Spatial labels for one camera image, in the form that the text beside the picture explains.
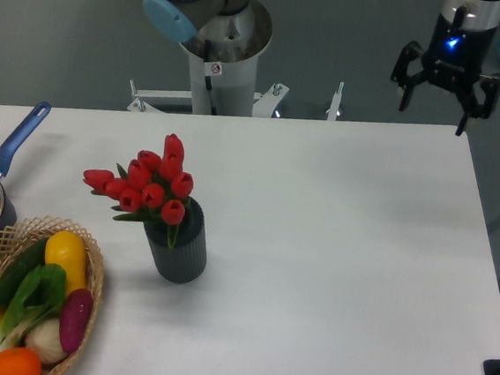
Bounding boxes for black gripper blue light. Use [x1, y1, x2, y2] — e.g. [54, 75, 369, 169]
[390, 11, 500, 136]

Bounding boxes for red tulip bouquet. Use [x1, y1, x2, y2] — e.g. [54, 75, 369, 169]
[83, 133, 195, 249]

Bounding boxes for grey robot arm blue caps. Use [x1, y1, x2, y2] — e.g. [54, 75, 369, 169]
[143, 0, 500, 134]

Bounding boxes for dark grey ribbed vase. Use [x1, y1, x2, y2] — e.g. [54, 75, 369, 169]
[144, 199, 207, 284]

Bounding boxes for yellow squash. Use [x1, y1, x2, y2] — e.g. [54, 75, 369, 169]
[44, 230, 87, 296]

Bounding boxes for purple eggplant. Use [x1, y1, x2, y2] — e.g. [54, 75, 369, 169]
[59, 289, 93, 354]

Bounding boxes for green bok choy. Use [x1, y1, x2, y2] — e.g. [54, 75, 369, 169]
[0, 263, 67, 352]

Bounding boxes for green cucumber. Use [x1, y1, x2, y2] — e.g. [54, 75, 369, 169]
[0, 237, 48, 307]

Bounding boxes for beige garlic bulb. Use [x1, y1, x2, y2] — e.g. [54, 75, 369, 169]
[25, 318, 67, 365]

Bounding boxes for orange fruit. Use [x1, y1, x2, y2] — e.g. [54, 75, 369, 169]
[0, 347, 42, 375]

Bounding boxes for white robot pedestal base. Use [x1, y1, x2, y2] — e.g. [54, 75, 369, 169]
[129, 0, 289, 118]

